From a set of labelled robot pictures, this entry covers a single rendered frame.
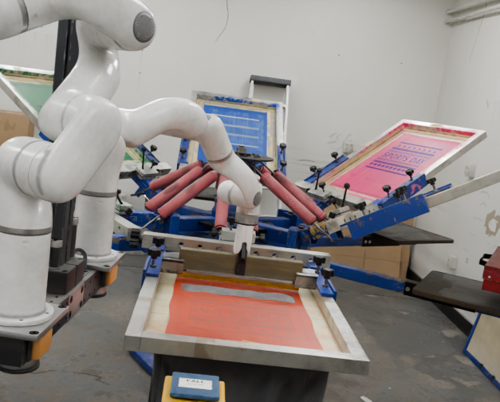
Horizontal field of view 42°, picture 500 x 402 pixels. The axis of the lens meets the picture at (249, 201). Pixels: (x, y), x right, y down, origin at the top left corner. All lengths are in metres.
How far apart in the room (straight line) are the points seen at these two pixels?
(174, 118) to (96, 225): 0.34
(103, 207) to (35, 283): 0.43
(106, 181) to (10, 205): 0.45
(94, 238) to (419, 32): 5.24
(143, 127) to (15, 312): 0.62
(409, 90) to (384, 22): 0.68
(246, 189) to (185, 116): 0.34
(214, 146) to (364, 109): 4.56
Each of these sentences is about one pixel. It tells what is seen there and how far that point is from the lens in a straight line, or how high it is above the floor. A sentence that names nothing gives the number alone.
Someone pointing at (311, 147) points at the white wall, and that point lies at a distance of 6.26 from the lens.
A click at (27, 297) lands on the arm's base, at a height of 1.18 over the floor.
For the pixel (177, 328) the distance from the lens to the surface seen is 1.72.
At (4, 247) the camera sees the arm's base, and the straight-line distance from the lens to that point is 1.16.
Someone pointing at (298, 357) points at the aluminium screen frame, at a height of 0.98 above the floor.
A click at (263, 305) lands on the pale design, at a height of 0.96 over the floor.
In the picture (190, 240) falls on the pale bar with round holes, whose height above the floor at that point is 1.04.
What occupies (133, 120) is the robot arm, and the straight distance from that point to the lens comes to 1.61.
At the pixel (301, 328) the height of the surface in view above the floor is 0.96.
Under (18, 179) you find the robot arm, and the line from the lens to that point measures 1.11.
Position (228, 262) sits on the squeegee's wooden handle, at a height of 1.03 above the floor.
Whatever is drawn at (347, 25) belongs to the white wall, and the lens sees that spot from 6.32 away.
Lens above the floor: 1.57
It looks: 9 degrees down
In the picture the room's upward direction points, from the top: 8 degrees clockwise
